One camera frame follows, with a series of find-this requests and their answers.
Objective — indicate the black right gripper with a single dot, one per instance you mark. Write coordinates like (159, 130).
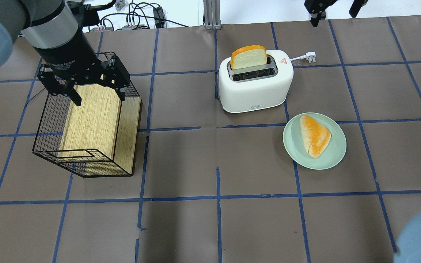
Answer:
(318, 9)

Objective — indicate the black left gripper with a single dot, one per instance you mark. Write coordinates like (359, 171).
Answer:
(67, 56)

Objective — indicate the white toaster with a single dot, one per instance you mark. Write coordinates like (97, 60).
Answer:
(258, 87)

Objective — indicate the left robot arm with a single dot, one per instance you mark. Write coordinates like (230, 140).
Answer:
(55, 29)

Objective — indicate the bread slice in toaster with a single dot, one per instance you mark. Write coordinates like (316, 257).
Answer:
(248, 56)

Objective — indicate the wooden shelf board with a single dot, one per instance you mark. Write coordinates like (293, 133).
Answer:
(99, 137)

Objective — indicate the black power adapter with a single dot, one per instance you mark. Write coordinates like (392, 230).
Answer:
(159, 17)

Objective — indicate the triangular bread on plate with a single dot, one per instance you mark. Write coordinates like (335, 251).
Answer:
(315, 137)

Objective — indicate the light green plate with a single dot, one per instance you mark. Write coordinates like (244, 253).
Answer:
(333, 154)

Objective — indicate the black wire basket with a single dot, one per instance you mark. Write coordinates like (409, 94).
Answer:
(50, 131)

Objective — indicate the aluminium frame post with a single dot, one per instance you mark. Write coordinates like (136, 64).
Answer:
(211, 15)

